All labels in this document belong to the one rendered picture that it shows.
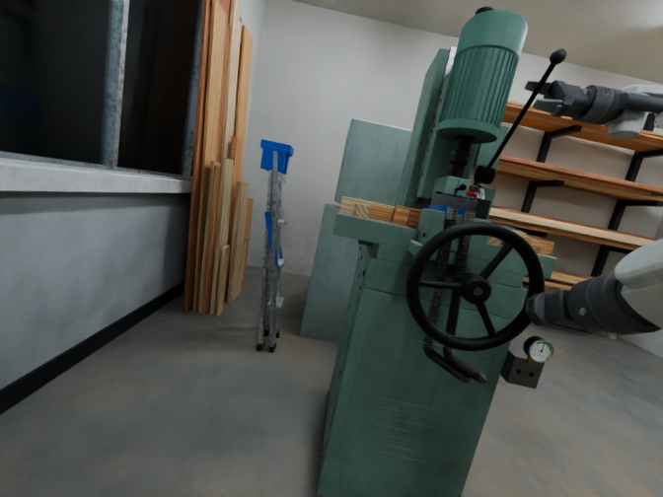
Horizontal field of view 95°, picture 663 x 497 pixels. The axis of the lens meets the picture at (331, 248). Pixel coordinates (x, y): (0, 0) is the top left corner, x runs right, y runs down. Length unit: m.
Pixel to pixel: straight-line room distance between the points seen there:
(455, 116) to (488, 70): 0.13
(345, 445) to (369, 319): 0.42
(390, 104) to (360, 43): 0.64
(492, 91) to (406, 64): 2.67
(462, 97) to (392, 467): 1.13
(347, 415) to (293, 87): 3.09
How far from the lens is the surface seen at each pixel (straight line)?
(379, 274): 0.86
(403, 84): 3.59
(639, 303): 0.55
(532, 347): 0.98
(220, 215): 2.10
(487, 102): 1.02
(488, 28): 1.08
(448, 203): 0.79
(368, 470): 1.18
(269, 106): 3.51
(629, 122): 1.14
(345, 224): 0.84
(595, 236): 3.72
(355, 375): 0.98
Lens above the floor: 0.95
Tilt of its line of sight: 10 degrees down
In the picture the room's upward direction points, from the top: 11 degrees clockwise
